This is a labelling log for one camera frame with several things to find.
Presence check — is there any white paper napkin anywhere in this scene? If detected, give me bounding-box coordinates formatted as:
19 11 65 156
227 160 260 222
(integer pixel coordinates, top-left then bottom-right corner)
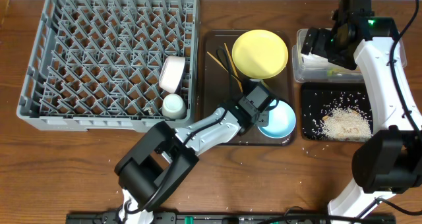
301 53 331 68

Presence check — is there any green snack wrapper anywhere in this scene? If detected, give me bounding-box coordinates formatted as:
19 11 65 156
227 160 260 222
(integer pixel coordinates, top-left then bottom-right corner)
327 69 362 78

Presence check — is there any wooden chopstick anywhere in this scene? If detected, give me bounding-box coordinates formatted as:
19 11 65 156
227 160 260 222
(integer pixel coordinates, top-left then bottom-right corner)
206 51 241 87
224 43 243 92

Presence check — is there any light blue bowl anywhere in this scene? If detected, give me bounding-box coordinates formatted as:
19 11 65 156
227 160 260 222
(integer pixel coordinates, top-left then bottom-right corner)
258 100 296 138

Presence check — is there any yellow plate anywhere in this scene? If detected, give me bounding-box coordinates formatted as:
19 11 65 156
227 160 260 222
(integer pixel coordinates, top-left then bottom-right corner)
231 30 289 79

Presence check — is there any white paper cup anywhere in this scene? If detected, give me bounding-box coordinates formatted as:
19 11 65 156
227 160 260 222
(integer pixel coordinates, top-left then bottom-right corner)
162 94 187 119

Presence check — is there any white pink bowl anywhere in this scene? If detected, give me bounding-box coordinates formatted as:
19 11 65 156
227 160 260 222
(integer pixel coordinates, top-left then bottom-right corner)
159 56 185 94

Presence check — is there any rice and peanut pile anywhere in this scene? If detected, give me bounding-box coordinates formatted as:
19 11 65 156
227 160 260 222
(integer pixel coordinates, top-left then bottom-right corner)
302 92 373 142

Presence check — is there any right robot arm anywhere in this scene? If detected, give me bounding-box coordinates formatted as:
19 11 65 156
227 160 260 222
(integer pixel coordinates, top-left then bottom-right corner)
301 0 421 223

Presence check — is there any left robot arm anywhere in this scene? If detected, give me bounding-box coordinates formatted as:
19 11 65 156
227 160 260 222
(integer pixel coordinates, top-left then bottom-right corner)
114 96 278 223

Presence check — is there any clear plastic bin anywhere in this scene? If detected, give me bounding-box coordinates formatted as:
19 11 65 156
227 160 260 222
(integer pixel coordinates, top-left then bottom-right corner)
293 29 407 83

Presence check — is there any dark brown serving tray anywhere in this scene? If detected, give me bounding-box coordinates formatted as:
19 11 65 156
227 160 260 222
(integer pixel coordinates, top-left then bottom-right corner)
200 30 297 146

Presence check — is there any black plastic tray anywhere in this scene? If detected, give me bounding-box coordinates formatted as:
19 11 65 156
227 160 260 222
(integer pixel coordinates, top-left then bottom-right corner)
299 82 375 144

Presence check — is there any grey dish rack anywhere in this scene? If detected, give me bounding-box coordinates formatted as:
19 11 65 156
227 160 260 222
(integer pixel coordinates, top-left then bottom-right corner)
16 0 200 132

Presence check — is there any left black cable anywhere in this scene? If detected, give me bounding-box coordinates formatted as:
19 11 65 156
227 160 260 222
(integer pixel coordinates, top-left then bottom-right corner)
123 45 245 224

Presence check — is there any black cable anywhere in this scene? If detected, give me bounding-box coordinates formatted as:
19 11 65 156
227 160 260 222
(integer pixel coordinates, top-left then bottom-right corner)
355 0 422 224
123 45 245 224

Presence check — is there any right black cable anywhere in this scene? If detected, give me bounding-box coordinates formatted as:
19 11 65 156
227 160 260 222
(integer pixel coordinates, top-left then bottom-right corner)
355 0 422 224

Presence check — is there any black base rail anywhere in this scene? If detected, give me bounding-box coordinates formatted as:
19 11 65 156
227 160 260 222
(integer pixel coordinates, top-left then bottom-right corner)
65 211 396 224

